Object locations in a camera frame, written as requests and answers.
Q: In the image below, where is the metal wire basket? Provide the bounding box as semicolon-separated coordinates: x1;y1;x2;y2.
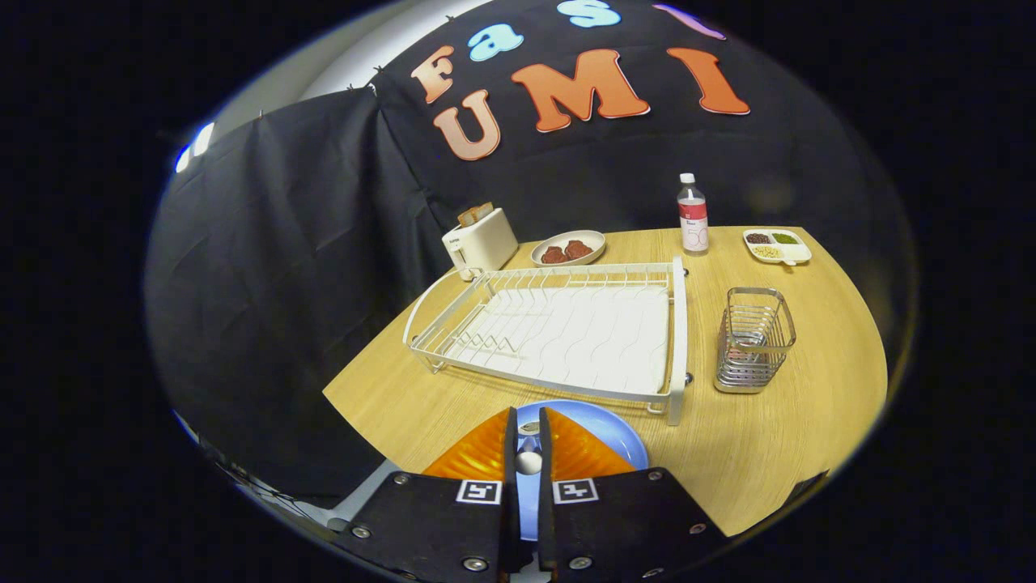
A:
714;287;797;394

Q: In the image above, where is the clear bottle with red label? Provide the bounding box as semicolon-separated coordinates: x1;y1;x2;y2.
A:
677;172;710;257

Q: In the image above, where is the white wire dish rack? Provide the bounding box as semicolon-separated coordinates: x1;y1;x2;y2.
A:
402;257;694;427

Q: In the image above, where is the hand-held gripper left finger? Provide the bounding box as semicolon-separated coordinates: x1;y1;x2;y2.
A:
332;406;524;583

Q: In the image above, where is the blue plate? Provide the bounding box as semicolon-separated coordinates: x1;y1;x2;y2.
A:
514;399;650;542

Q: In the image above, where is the white divided snack dish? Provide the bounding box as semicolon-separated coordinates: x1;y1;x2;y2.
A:
743;228;813;266

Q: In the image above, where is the black backdrop cloth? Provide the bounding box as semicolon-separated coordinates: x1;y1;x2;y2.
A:
142;0;919;511

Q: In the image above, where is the white toaster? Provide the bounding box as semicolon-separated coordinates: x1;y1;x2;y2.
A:
441;207;520;282

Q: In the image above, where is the white oval dish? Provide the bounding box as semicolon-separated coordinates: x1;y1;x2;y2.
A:
530;230;606;267

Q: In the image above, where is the spoon with blue checkered handle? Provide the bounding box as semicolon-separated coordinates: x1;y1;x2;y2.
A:
516;417;543;476

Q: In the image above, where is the row of black cloth clips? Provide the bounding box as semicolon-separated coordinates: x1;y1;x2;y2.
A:
255;12;454;118

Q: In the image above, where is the narrow ceiling light strip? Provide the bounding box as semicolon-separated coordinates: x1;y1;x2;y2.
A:
174;121;216;173

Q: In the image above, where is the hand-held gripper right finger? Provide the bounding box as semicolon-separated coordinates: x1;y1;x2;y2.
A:
536;406;730;583

